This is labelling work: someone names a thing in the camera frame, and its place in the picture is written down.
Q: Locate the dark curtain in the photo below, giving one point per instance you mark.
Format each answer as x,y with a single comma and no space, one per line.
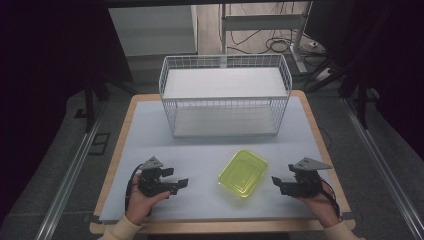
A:
390,66
50,83

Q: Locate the white power strip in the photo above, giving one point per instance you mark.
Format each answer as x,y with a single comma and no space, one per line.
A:
322,74

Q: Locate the person's right hand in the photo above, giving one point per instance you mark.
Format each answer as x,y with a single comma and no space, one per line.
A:
320,205

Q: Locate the black floor plate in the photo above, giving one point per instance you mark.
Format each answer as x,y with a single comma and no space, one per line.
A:
99,143

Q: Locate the white cabinet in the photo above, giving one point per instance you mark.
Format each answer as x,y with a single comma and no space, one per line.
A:
156,30

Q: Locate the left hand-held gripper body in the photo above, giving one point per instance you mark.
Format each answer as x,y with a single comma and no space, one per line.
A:
150,181

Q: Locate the grey metal desk frame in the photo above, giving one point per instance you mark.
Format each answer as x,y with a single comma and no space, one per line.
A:
263,23

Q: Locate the light grey table mat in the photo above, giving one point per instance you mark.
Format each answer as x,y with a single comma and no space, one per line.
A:
200,153

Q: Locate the person's left hand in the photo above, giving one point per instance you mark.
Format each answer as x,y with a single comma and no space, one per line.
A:
140,203

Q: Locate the yellow-green plastic container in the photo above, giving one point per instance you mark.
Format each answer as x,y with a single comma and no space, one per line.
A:
243,173

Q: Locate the aluminium floor rail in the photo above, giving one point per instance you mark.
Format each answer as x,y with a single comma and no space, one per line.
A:
68,180
383,163

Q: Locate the black stand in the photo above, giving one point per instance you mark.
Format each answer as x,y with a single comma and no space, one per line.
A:
91,100
358,96

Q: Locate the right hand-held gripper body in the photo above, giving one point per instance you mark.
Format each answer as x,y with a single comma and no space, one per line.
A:
305,181

